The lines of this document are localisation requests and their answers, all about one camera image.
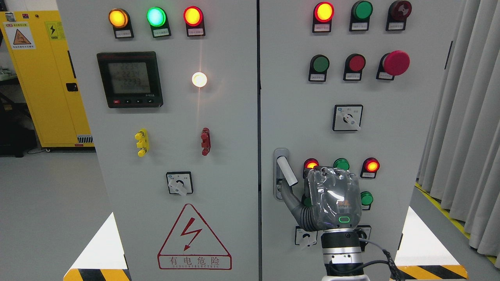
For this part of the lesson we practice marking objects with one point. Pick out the silver door handle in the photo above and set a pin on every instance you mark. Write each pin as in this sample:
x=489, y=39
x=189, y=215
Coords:
x=282, y=172

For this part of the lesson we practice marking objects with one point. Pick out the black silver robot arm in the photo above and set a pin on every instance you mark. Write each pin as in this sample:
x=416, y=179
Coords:
x=342, y=255

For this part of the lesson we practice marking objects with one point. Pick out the grey left cabinet door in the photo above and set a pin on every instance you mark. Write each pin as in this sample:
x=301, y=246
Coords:
x=225, y=182

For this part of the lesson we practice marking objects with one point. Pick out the grey cabinet door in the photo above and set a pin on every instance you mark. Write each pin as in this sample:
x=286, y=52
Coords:
x=225, y=182
x=298, y=115

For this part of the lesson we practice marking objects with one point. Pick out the grey right cabinet door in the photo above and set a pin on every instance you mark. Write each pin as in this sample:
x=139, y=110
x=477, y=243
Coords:
x=298, y=115

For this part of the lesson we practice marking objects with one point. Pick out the red terminal connector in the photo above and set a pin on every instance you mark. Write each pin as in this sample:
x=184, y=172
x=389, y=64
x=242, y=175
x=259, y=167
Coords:
x=206, y=141

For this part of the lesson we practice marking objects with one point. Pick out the red lit indicator left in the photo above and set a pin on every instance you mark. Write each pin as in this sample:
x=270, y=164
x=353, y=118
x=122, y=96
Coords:
x=309, y=164

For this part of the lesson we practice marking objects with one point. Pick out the red lit indicator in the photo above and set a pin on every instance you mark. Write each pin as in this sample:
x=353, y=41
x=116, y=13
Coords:
x=369, y=168
x=309, y=164

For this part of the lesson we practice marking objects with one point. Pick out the white indicator light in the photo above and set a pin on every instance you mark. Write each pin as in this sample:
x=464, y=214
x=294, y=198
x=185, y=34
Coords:
x=199, y=79

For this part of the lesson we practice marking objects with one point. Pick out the green indicator middle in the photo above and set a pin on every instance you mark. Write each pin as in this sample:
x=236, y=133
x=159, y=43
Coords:
x=341, y=163

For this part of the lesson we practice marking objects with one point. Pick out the green push button upper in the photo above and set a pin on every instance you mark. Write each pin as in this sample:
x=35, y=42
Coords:
x=319, y=65

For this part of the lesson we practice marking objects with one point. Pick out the yellow terminal connector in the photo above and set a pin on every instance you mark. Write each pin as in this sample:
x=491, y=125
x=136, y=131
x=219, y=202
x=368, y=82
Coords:
x=142, y=142

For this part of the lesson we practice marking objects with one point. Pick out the red danger warning sticker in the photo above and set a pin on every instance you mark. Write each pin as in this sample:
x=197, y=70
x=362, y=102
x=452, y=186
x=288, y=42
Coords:
x=191, y=244

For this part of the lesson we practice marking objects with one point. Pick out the red lit indicator right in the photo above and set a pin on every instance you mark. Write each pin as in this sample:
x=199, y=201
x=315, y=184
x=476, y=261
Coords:
x=369, y=168

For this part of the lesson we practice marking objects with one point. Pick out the green push button lower right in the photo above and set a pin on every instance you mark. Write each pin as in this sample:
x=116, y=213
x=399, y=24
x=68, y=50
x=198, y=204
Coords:
x=366, y=200

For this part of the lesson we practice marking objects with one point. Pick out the red push button upper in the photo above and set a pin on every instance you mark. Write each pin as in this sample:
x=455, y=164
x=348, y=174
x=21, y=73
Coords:
x=354, y=65

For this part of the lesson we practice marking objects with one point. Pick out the black digital power meter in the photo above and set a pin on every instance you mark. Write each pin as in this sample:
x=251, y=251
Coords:
x=130, y=79

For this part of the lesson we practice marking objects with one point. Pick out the red indicator light top left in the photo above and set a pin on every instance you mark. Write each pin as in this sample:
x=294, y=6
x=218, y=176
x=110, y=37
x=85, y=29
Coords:
x=194, y=19

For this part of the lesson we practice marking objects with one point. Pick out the red indicator light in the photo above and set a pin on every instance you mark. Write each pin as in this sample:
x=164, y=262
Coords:
x=322, y=18
x=194, y=19

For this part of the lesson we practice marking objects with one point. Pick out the red indicator light top right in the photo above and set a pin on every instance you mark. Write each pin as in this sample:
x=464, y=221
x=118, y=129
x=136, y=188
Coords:
x=322, y=18

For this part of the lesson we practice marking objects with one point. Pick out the green indicator light top left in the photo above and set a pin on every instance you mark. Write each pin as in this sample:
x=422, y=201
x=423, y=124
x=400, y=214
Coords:
x=159, y=25

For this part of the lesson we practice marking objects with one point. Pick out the green indicator light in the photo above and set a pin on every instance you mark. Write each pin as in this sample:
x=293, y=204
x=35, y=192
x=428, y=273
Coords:
x=159, y=25
x=360, y=16

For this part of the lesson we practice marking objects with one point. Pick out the red emergency stop button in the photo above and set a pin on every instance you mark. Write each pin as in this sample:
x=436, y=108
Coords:
x=393, y=64

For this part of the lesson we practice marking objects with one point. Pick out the green indicator light top right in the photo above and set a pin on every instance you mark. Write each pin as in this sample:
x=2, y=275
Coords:
x=360, y=16

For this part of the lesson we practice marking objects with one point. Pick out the amber indicator light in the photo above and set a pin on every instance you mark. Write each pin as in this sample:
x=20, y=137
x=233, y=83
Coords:
x=120, y=21

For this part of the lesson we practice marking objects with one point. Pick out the dark red buzzer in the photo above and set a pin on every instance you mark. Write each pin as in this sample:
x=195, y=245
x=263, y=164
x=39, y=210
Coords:
x=397, y=14

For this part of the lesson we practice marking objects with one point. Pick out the grey curtain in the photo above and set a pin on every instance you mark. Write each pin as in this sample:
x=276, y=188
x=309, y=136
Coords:
x=461, y=161

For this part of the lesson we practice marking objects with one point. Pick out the left hazard striped base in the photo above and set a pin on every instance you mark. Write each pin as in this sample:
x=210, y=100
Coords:
x=97, y=275

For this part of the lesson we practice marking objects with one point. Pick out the hazard striped base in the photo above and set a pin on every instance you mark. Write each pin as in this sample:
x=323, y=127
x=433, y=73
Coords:
x=433, y=272
x=97, y=275

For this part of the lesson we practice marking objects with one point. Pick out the right hazard striped base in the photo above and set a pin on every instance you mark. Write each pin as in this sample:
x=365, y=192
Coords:
x=433, y=272

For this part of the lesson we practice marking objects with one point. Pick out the yellow safety cabinet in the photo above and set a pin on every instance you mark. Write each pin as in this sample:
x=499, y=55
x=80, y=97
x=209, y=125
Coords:
x=37, y=44

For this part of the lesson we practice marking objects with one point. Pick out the left door selector switch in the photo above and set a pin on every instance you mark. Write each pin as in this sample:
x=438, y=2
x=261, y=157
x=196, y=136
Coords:
x=179, y=182

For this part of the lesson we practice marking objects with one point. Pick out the upper right selector switch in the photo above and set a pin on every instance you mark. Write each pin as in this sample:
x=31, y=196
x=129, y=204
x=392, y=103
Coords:
x=347, y=118

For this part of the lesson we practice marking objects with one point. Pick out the lower white selector switch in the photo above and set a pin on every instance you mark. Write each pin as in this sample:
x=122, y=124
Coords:
x=305, y=239

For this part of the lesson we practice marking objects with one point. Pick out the black key switch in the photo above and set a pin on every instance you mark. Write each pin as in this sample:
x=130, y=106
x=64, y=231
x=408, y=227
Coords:
x=363, y=232

